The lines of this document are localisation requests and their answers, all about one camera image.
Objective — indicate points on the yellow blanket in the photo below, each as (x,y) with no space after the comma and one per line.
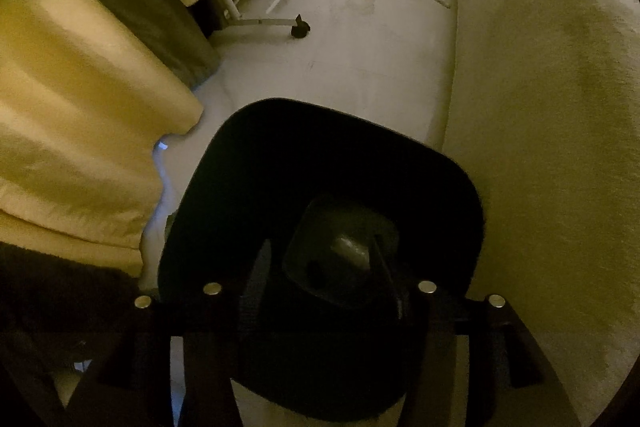
(80,107)

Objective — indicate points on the black felt bin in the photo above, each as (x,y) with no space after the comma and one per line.
(320,157)

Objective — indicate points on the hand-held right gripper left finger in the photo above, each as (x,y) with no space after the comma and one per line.
(207,357)

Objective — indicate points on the white rack base with caster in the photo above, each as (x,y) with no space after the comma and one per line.
(260,23)

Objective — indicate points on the white paper scrap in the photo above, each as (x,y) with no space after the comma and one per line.
(441,0)

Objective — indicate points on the cream sofa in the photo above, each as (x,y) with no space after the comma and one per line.
(540,107)

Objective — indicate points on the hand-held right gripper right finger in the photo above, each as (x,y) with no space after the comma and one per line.
(435,357)

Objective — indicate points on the dark fuzzy cloth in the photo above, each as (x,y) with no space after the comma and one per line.
(60,297)

